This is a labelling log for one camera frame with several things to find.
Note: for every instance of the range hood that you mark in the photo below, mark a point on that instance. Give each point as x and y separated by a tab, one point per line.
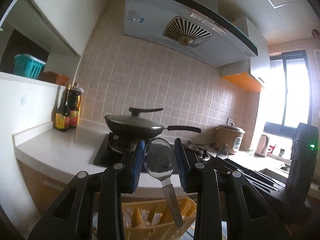
190	27

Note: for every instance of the teal plastic basket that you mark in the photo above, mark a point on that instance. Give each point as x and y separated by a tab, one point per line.
28	66

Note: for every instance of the brown box on shelf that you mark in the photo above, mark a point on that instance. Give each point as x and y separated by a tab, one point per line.
52	77

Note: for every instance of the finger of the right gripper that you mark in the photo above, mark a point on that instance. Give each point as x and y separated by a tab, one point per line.
258	180

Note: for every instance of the red label sauce bottle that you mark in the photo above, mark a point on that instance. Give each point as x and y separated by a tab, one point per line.
74	101

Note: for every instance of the black gas stove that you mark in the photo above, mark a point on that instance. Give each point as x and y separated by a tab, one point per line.
109	154

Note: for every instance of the dark soy sauce bottle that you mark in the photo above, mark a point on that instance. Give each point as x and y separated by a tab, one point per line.
63	113

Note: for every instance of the black wok with lid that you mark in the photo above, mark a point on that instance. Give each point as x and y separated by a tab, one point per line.
135	127

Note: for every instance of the brown rice cooker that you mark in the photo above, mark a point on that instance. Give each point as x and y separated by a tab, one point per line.
229	135

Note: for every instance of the window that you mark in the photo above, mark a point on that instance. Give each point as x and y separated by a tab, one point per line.
289	93

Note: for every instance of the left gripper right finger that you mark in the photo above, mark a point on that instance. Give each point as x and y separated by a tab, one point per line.
249	216

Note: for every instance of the tan woven utensil basket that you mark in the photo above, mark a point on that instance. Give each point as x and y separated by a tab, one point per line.
153	219

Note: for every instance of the orange wall cabinet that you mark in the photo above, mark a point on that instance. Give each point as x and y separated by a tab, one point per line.
251	74

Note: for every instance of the white countertop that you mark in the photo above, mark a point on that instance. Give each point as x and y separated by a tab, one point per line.
61	155

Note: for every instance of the clear plastic spoon long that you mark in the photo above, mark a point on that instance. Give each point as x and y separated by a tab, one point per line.
223	152

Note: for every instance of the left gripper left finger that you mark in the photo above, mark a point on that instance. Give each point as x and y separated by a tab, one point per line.
70	216

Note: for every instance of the pink electric kettle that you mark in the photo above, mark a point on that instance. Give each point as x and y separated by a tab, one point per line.
263	145

